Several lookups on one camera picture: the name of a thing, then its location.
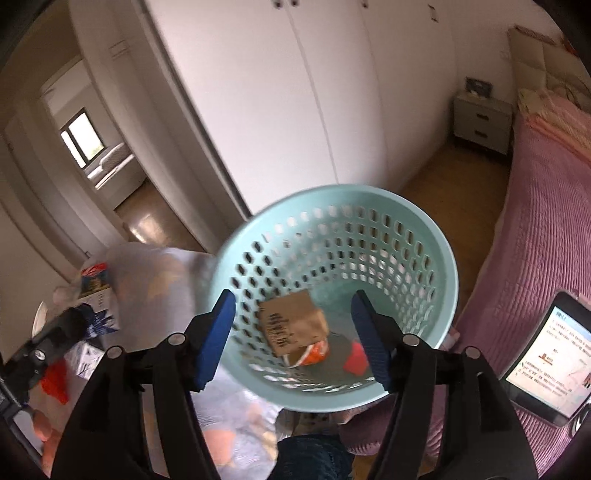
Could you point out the white light switch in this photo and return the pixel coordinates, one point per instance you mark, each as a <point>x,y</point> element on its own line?
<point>118,48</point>

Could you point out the grey two-drawer nightstand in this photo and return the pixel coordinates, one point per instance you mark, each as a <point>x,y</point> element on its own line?
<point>482,122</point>

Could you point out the dark picture frame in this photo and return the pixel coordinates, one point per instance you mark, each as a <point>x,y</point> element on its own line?
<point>479,86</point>

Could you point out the white box with blue print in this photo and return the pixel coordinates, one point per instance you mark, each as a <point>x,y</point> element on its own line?
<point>85,360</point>

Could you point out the brown paper bag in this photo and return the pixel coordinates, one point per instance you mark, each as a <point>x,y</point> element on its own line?
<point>295,318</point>

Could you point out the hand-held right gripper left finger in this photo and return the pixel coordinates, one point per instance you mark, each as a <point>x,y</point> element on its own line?
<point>214,341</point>

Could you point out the crumpled red wrapper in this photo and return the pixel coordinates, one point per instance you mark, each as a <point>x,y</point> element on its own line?
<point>55,383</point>

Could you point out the white plate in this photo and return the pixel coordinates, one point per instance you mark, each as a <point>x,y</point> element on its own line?
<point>40,318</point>

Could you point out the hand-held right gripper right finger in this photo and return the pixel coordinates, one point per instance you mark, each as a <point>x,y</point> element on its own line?
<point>369,341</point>

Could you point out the white wardrobe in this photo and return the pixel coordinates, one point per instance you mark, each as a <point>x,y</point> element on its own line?
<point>277,92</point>

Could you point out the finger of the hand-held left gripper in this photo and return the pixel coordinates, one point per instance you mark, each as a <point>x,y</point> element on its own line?
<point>62,332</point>

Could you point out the black tablet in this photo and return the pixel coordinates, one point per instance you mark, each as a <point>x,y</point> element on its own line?
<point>549,360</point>

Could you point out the beige padded headboard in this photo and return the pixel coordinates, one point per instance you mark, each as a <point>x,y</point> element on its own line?
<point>535,55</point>

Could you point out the red and blue packet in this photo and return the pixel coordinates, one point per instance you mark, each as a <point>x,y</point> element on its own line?
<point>94,273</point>

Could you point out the folded pink blanket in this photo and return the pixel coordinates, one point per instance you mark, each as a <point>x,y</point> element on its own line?
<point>563,124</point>

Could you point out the white sofa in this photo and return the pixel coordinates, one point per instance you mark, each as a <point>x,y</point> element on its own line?
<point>115,175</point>

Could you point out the red wrapper piece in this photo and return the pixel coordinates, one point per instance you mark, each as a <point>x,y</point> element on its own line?
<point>354,360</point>

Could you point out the dark framed window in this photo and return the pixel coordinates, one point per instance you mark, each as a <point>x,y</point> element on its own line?
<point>81,138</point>

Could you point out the folded cream blanket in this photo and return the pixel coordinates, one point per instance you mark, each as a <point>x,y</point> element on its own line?
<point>533,101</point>

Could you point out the bed with pink bedspread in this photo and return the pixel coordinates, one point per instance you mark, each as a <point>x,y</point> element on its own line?
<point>531,221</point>

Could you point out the teal perforated plastic basket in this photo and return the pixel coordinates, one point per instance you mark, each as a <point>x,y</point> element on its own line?
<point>341,198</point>

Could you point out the person's dark trouser leg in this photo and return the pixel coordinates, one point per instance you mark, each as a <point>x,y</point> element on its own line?
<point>309,457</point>

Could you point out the orange snack packet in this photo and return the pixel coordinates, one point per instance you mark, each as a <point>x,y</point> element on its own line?
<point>314,355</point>

